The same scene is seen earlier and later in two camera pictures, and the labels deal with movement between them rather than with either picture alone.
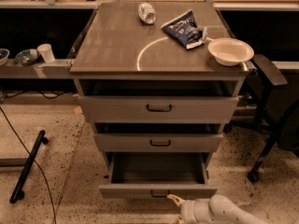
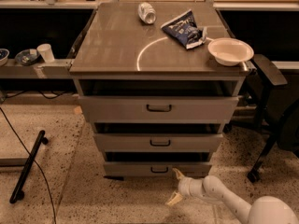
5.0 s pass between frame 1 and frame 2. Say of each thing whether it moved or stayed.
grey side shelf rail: stayed
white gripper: moved
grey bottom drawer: moved
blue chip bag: stayed
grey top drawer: stayed
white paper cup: stayed
